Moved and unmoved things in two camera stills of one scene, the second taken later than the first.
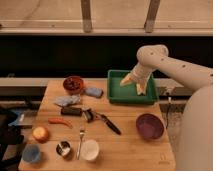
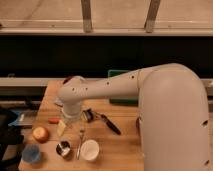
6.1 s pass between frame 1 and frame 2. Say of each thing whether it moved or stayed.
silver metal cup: stayed
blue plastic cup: stayed
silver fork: stayed
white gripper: moved
